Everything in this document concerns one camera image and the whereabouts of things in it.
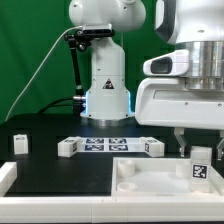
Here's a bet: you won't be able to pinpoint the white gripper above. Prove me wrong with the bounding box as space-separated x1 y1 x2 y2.
135 49 224 156

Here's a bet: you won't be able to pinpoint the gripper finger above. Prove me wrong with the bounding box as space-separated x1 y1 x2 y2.
217 130 224 160

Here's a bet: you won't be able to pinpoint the white square table top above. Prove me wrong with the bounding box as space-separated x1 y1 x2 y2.
111 158 224 197

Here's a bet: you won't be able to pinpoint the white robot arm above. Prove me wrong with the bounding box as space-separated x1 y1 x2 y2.
69 0 224 150

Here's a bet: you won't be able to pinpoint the printed marker tag sheet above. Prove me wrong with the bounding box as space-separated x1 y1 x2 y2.
79 137 144 153

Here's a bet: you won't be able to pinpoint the black base cables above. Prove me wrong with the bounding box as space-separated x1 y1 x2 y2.
38 97 83 115

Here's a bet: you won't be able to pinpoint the black depth camera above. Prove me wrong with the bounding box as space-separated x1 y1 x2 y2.
82 24 115 37

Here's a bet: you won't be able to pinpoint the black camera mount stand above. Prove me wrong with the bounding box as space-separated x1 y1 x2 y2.
64 31 91 116

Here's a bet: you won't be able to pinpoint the white camera cable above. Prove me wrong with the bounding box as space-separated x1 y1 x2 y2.
4 25 84 122

